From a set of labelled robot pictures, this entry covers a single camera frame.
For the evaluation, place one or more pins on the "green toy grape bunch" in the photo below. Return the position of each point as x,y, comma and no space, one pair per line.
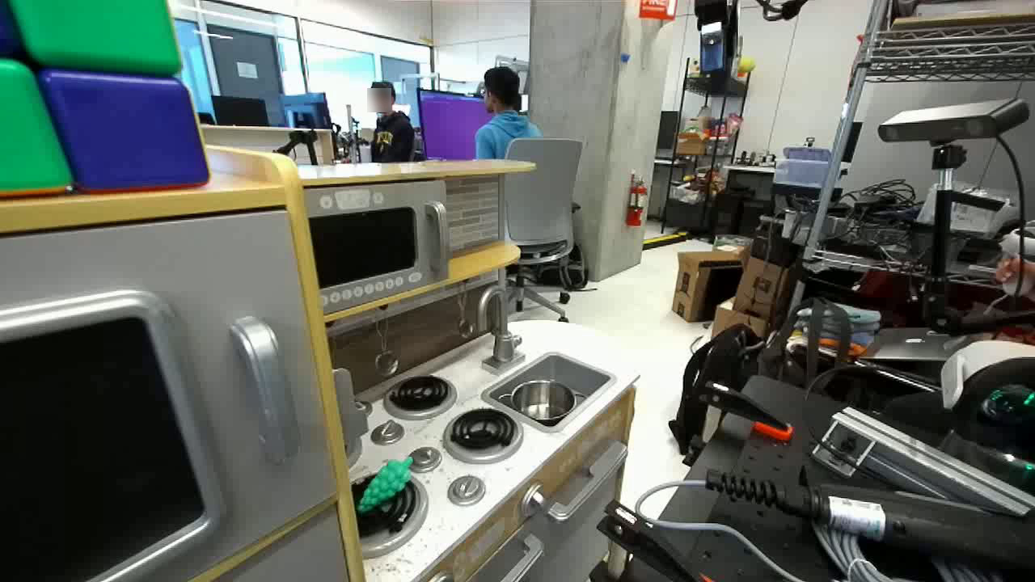
383,486

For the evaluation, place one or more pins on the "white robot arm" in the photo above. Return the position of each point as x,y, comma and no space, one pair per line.
975,361

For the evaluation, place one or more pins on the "silver toy sink basin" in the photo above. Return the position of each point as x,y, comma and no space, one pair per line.
577,372

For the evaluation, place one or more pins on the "steel pot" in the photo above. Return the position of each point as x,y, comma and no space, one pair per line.
541,403

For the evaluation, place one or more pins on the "black toy stove burner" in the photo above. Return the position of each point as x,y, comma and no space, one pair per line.
373,528
483,436
421,396

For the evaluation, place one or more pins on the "silver stove top knob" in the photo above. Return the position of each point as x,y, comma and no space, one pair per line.
387,432
424,460
466,488

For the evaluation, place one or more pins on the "silver toy faucet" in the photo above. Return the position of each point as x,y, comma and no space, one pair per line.
500,334

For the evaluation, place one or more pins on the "light grey office chair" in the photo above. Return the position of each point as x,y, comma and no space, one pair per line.
541,194

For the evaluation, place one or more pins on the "wooden toy kitchen unit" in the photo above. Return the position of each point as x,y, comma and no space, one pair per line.
455,172

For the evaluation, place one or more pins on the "red fire extinguisher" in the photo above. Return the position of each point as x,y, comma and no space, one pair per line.
634,204

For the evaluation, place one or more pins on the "person in blue shirt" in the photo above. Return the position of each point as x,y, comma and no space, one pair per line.
505,123

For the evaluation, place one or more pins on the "silver toy microwave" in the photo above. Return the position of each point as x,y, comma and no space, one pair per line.
373,194

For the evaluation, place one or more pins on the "purple desk divider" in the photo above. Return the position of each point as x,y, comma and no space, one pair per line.
451,128

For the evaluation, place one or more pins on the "cardboard box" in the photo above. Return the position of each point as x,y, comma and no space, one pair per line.
766,286
706,286
738,322

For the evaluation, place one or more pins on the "person in black shirt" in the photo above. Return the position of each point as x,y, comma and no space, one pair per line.
394,131

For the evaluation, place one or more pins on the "silver oven front knob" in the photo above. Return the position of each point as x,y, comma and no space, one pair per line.
534,499

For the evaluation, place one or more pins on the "black clamp orange trigger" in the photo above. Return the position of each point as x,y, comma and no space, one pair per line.
643,537
746,408

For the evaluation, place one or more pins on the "computer monitor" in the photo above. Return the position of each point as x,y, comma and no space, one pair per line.
310,111

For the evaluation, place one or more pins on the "black perforated table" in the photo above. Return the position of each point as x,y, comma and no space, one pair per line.
746,474

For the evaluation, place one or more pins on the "blue plastic bin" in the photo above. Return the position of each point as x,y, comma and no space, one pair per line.
808,168

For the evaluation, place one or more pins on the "metal storage rack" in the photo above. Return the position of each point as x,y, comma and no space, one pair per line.
851,107

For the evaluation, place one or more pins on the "large toy oven door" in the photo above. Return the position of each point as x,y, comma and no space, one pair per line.
131,271

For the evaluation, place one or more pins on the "blue toy block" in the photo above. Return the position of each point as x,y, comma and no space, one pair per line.
124,131

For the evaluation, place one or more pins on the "green toy block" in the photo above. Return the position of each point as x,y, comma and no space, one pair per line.
29,131
97,35

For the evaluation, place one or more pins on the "black camera stand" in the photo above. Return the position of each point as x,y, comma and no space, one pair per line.
947,238

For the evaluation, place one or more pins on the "aluminium extrusion rail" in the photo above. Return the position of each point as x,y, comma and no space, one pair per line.
918,456

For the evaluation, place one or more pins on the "grey stereo camera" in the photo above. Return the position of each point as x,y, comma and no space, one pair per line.
950,120

